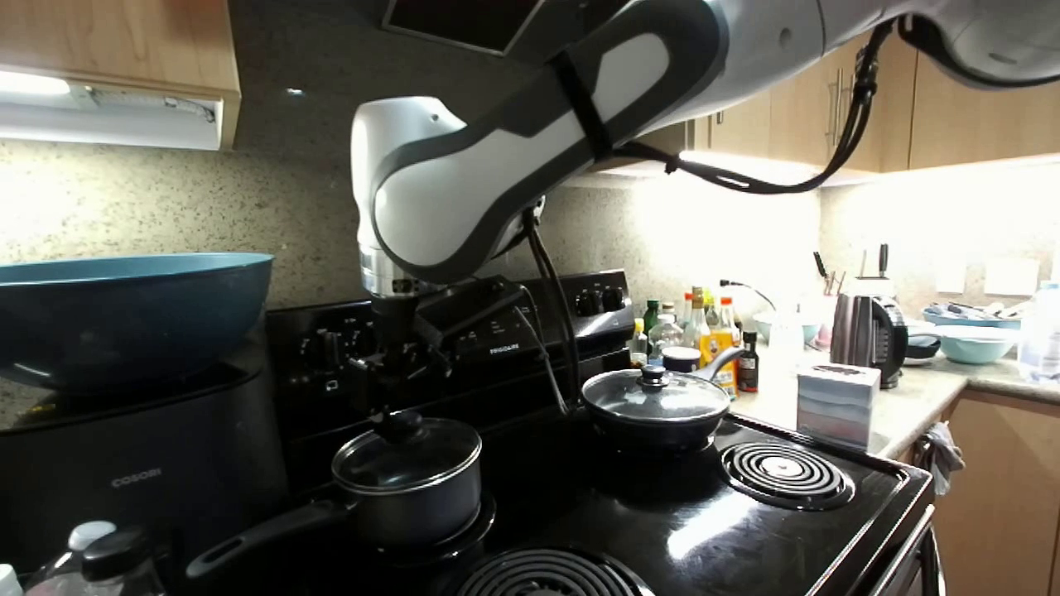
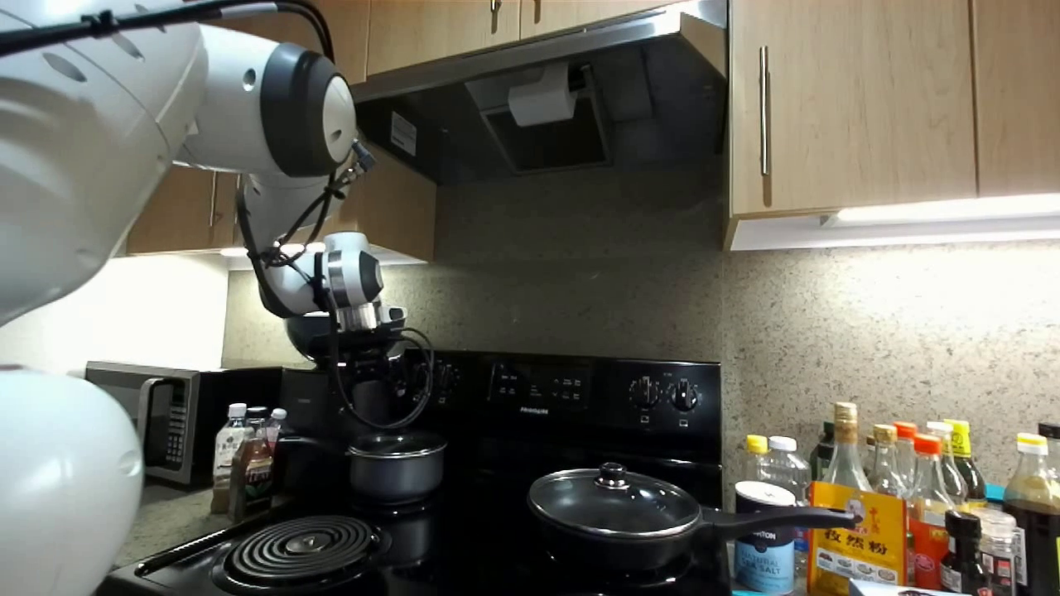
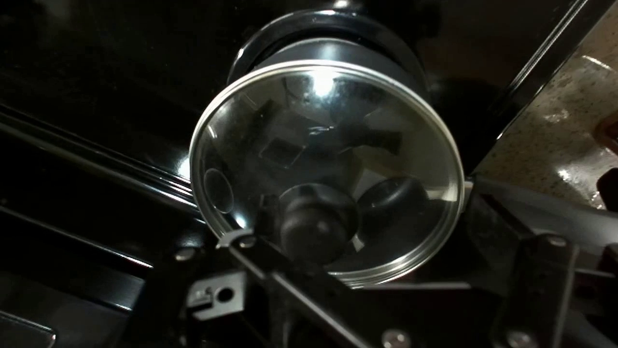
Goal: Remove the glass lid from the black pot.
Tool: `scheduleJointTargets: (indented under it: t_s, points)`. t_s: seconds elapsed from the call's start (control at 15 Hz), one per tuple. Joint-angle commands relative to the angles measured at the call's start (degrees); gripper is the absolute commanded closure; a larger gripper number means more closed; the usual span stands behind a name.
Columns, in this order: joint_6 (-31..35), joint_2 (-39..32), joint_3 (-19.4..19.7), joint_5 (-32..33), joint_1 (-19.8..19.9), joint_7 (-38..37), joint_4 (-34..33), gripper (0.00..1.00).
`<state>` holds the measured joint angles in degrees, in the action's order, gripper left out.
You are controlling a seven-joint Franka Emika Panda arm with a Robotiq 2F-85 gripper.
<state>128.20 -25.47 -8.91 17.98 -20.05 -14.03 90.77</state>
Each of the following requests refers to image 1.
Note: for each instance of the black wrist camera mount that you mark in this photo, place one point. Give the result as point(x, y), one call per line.
point(466, 307)

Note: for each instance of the clear glass bottle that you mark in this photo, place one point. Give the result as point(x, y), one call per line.
point(669, 327)

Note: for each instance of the large blue wok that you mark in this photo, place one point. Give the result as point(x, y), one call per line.
point(134, 320)

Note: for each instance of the glass pot lid black knob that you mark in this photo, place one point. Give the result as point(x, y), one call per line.
point(417, 461)

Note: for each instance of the black microwave oven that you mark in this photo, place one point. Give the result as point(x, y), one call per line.
point(143, 464)

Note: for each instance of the light blue bowl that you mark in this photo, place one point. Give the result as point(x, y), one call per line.
point(973, 348)

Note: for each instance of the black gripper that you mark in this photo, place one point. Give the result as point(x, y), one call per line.
point(385, 335)

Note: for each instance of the wooden wall cabinet with light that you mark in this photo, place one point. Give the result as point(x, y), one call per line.
point(110, 45)

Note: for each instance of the black stove knob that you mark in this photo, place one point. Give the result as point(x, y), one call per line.
point(614, 294)
point(591, 299)
point(315, 355)

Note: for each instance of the small black dish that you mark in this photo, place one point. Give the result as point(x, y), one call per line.
point(922, 345)

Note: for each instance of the clear bottle white cap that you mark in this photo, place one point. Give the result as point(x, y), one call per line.
point(84, 533)

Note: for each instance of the wooden base cabinet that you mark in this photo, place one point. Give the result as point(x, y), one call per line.
point(998, 496)

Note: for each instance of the clear water bottle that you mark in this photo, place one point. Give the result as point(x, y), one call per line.
point(1040, 332)

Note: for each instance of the stack of plates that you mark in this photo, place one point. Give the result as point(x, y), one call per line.
point(973, 320)

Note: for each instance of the wooden wall cabinets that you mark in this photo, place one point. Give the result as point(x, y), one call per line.
point(994, 121)

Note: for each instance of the dark sauce bottle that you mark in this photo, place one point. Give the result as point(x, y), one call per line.
point(748, 368)

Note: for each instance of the white tissue box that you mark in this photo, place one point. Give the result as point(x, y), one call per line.
point(835, 407)

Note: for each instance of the coil burner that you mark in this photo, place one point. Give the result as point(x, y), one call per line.
point(552, 578)
point(786, 472)

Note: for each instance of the black electric stove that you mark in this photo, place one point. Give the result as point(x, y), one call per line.
point(684, 516)

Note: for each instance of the grey white Franka robot arm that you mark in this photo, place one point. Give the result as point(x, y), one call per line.
point(497, 187)

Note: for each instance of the glass pan lid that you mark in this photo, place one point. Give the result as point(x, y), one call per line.
point(651, 397)

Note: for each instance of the hanging kitchen towel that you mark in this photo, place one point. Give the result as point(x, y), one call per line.
point(942, 454)

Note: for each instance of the yellow oil bottle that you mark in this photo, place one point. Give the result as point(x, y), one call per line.
point(721, 345)

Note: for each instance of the steel electric kettle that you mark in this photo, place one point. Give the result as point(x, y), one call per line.
point(866, 335)

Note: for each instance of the clear bottle black cap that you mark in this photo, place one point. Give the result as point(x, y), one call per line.
point(117, 557)

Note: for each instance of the black range hood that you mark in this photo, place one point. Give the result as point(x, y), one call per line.
point(466, 18)

